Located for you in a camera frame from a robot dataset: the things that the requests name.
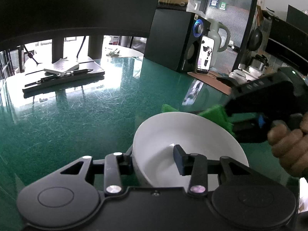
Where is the smartphone with lit screen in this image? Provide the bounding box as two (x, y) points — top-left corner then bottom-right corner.
(196, 36), (215, 74)

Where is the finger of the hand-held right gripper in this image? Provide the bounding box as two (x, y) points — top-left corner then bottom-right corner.
(223, 96), (241, 117)

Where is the black frying pan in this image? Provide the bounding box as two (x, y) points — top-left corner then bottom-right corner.
(248, 12), (264, 52)

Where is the steel cooking pot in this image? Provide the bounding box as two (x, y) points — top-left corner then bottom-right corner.
(248, 54), (269, 74)

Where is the person's right hand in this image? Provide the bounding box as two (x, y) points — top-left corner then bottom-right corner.
(267, 112), (308, 178)

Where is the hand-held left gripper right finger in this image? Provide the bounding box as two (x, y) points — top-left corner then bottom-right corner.
(173, 144), (253, 196)

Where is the brown desk mat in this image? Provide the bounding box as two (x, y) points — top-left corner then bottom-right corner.
(188, 71), (235, 94)

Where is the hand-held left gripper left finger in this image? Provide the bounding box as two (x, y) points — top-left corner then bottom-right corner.
(59, 149), (135, 195)

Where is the white ceramic bowl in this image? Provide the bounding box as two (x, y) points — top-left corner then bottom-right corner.
(132, 112), (249, 188)

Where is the black computer monitor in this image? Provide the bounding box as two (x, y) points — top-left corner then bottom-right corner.
(0, 0), (166, 51)

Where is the small grey notebook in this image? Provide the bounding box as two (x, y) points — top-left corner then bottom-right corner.
(43, 58), (80, 74)

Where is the green cleaning cloth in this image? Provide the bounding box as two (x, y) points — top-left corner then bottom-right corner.
(161, 104), (235, 135)

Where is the black range hood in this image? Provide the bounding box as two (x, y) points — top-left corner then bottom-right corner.
(268, 5), (308, 68)

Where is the black speaker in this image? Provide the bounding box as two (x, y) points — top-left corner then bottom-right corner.
(144, 9), (212, 73)

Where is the black monitor cable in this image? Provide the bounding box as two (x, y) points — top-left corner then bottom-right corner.
(77, 36), (87, 58)

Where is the white teapot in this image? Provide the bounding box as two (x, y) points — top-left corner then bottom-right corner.
(228, 69), (248, 85)

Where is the pale green kettle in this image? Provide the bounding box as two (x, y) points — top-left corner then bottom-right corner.
(206, 18), (231, 53)

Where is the black pen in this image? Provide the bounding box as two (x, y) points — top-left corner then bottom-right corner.
(24, 69), (94, 87)

